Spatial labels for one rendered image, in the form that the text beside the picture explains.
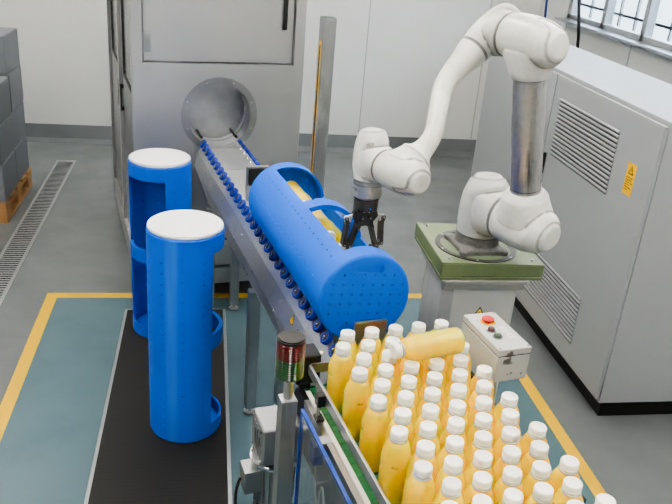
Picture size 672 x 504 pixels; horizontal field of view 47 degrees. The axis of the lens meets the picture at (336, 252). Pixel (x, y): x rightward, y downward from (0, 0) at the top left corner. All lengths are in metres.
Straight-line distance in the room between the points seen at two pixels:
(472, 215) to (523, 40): 0.66
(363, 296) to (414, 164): 0.42
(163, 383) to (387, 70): 5.02
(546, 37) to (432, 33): 5.28
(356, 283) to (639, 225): 1.67
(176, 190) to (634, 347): 2.23
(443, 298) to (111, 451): 1.41
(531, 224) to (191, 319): 1.26
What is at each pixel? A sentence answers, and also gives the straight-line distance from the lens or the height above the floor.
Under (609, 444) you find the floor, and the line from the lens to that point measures 3.81.
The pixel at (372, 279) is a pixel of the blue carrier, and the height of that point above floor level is 1.15.
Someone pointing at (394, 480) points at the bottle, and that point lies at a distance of 1.76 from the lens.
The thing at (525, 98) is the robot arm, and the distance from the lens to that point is 2.39.
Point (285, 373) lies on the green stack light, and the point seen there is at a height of 1.18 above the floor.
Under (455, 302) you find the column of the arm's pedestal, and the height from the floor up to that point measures 0.91.
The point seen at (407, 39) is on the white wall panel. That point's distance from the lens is 7.48.
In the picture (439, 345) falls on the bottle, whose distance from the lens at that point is 1.96.
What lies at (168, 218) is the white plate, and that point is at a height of 1.04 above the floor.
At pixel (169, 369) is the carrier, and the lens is 2.99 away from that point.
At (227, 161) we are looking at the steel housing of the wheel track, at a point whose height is 0.93.
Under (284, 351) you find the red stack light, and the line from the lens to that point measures 1.67.
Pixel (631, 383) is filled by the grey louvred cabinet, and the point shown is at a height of 0.19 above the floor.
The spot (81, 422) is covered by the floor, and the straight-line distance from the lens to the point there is 3.59.
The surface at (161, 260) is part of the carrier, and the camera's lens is 2.79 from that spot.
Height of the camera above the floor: 2.11
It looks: 24 degrees down
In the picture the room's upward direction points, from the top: 5 degrees clockwise
